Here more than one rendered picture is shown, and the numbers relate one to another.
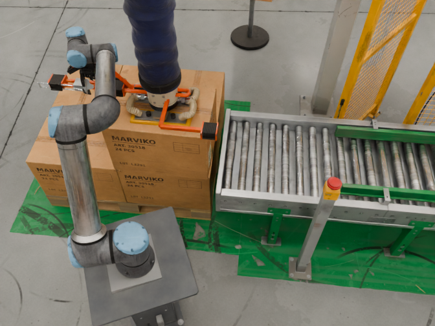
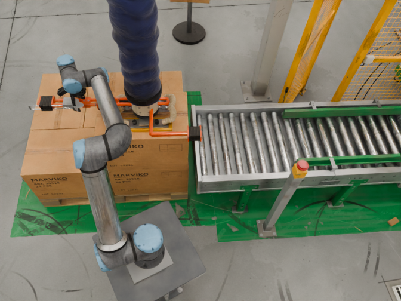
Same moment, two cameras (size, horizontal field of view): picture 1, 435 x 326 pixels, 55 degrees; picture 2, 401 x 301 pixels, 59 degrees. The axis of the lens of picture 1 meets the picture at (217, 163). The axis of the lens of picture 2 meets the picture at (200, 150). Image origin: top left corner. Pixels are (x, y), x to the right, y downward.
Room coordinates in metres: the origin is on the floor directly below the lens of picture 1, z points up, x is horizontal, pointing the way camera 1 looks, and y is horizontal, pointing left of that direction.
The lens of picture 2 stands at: (0.20, 0.32, 2.78)
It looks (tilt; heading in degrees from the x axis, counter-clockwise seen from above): 57 degrees down; 345
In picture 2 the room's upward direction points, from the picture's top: 5 degrees clockwise
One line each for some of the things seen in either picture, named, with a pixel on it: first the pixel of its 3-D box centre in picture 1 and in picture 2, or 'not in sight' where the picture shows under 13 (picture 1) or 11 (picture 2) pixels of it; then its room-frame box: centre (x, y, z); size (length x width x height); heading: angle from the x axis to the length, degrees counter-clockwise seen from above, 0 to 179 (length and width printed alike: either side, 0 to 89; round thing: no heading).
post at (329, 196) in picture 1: (313, 234); (280, 202); (1.11, -0.56, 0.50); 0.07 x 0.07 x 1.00; 84
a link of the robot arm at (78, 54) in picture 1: (79, 54); (73, 80); (1.62, 0.67, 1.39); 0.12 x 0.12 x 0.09; 11
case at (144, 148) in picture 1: (164, 129); (145, 132); (1.70, 0.33, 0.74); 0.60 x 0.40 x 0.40; 82
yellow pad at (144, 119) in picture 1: (160, 116); (145, 123); (1.60, 0.32, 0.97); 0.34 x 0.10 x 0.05; 83
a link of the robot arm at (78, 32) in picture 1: (77, 40); (67, 67); (1.72, 0.70, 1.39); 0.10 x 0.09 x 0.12; 11
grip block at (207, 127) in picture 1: (209, 130); (194, 133); (1.40, 0.04, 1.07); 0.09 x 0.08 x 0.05; 173
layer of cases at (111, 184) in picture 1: (138, 131); (113, 131); (2.03, 0.59, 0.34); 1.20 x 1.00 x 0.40; 84
